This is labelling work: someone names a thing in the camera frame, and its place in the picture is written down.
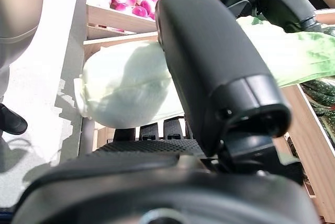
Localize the large wooden pumpkin crate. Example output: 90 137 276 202
274 82 335 224

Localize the wooden turnip crate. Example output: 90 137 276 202
85 0 185 34

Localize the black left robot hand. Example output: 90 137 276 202
214 0 335 38

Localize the green white napa cabbage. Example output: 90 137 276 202
73 16 335 130

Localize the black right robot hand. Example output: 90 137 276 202
12 0 322 224

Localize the dark green striped pumpkin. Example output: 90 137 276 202
299 76 335 149

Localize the silver left robot leg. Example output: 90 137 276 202
0 0 46 136

